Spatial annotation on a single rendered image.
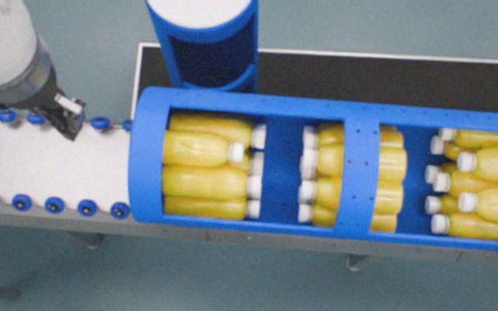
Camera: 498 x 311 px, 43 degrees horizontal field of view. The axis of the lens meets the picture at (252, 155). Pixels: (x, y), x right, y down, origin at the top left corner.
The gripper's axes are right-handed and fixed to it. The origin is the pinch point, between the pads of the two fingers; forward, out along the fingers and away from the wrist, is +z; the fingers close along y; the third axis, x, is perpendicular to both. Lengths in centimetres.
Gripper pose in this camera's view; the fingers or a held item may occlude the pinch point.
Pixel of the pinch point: (67, 124)
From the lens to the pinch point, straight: 94.3
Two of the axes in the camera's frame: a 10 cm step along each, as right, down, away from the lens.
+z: 0.1, 2.7, 9.6
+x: -4.1, 8.8, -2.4
